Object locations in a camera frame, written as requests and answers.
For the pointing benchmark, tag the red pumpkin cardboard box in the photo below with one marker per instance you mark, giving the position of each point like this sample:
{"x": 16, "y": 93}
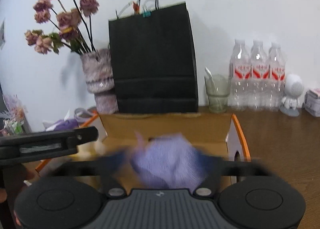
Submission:
{"x": 211, "y": 134}

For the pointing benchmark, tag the middle water bottle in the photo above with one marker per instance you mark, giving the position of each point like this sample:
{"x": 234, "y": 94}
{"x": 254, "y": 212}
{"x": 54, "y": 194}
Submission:
{"x": 260, "y": 70}

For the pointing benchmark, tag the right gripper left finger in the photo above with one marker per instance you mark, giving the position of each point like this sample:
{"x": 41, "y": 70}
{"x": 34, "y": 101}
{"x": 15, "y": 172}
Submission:
{"x": 104, "y": 167}

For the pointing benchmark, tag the water bottle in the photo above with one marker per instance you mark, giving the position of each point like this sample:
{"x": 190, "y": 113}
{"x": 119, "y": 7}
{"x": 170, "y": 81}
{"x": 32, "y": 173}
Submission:
{"x": 260, "y": 70}
{"x": 240, "y": 72}
{"x": 277, "y": 76}

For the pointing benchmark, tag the right water bottle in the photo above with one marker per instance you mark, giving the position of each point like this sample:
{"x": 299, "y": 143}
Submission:
{"x": 277, "y": 76}

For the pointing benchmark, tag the purple tissue pack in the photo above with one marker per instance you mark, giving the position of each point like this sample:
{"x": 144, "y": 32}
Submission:
{"x": 67, "y": 123}

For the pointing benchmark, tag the white and yellow plush sheep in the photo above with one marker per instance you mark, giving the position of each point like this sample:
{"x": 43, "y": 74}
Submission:
{"x": 86, "y": 152}

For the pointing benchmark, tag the left water bottle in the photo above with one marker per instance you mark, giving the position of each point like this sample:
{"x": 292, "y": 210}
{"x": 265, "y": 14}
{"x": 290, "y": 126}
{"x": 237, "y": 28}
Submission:
{"x": 240, "y": 72}

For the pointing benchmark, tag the green glass cup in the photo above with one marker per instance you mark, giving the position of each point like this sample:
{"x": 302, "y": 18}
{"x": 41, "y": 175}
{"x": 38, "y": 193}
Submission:
{"x": 218, "y": 88}

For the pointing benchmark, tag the dried pink rose bouquet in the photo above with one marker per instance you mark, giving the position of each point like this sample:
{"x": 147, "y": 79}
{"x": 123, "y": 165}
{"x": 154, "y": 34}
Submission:
{"x": 73, "y": 27}

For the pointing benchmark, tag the black paper shopping bag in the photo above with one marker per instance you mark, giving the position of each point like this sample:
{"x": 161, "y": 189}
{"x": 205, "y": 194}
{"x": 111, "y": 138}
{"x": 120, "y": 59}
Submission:
{"x": 153, "y": 61}

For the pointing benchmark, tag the white robot figurine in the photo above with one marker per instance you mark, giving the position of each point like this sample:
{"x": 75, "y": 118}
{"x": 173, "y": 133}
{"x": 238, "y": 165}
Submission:
{"x": 293, "y": 89}

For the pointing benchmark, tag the person's left hand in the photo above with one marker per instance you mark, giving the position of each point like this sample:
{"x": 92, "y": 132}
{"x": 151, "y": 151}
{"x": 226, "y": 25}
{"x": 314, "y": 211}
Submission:
{"x": 12, "y": 183}

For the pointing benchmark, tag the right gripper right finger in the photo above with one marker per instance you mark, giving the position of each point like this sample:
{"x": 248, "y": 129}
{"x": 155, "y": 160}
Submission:
{"x": 216, "y": 167}

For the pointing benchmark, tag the teal binder clip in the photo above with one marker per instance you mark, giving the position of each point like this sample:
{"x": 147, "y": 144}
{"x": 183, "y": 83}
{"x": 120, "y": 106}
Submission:
{"x": 146, "y": 14}

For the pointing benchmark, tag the small decorated tin box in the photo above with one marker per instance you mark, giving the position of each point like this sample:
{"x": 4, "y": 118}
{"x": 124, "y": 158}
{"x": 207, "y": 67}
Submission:
{"x": 312, "y": 102}

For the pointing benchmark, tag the purple knitted cloth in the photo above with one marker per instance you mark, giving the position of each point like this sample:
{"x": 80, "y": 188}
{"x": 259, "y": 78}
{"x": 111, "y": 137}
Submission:
{"x": 166, "y": 162}

